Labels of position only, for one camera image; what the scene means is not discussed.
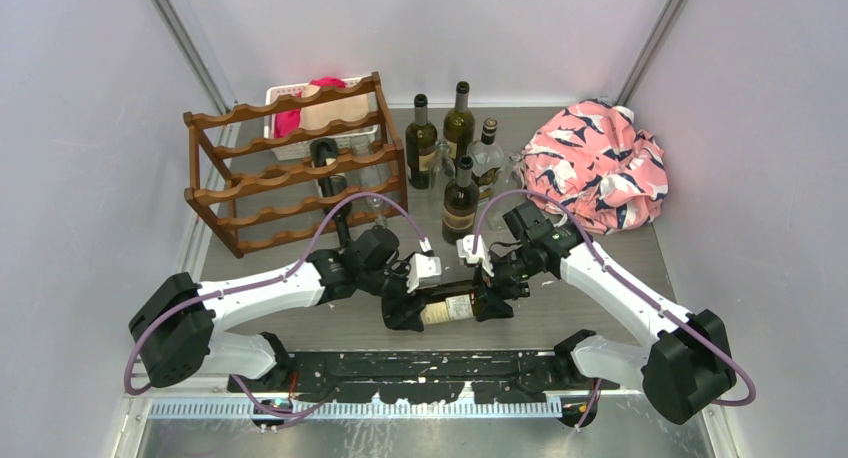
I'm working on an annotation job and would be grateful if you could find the beige folded cloth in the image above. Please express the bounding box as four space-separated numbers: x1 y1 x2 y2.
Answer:
297 95 371 130

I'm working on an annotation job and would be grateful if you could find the clear glass bottle by cloth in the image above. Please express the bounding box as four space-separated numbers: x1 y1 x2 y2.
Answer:
486 153 524 232

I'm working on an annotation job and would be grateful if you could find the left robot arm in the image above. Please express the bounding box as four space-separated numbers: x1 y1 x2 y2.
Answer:
128 226 441 391

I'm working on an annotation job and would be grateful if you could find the pink shark print cloth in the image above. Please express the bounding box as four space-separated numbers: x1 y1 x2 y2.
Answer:
520 99 669 234

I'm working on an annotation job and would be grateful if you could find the aluminium corner post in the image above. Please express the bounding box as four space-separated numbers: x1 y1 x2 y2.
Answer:
151 0 238 114
616 0 688 106

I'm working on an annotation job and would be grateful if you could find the clear bottle with dark cap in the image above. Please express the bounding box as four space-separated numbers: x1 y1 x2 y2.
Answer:
468 118 505 209

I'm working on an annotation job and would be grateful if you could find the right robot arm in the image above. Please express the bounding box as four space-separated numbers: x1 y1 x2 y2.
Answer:
456 203 741 424

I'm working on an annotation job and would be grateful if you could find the dark bottle white label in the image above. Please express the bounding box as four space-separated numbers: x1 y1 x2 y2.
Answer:
310 138 352 247

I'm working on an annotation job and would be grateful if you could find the dark bottle brown label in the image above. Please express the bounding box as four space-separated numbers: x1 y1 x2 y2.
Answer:
442 155 480 245

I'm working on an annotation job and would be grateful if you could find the dark green bottle far back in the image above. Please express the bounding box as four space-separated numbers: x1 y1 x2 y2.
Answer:
443 81 475 162

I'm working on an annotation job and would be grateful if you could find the dark green bottle far left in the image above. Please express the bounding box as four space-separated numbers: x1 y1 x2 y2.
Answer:
405 93 438 190

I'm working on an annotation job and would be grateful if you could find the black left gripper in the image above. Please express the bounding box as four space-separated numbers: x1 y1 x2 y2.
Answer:
359 259 426 328

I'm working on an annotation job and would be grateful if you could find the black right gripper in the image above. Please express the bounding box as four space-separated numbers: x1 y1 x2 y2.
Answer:
472 242 539 320

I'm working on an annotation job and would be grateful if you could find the red cloth in basket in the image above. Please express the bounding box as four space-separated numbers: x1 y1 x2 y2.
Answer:
273 77 346 139

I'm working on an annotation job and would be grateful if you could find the small clear glass bottle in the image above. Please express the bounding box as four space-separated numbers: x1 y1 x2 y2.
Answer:
427 139 455 220

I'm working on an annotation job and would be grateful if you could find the wooden wine rack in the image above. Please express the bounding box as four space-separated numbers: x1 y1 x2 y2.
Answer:
183 72 409 258

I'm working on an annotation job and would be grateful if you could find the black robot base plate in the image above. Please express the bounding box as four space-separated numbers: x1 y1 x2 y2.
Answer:
221 350 593 405

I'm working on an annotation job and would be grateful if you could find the dark green bottle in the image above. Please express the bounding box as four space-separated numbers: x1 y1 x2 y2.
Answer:
405 93 438 190
443 81 475 162

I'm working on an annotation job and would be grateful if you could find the white plastic basket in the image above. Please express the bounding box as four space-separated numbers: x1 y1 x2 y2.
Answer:
264 78 383 162

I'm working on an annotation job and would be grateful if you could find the aluminium corner post right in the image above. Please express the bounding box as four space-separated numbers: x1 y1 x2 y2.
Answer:
616 0 688 106

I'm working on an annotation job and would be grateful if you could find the aluminium frame rail front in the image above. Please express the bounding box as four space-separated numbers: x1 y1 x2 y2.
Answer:
124 352 727 421

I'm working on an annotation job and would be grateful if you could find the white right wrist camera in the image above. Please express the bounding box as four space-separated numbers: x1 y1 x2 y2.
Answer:
455 234 494 278

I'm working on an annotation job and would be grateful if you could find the dark bottle cream label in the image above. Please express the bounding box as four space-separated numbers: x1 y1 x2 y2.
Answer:
413 280 485 327

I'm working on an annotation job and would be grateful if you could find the aluminium corner post left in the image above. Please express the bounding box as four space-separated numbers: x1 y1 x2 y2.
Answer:
151 0 238 114

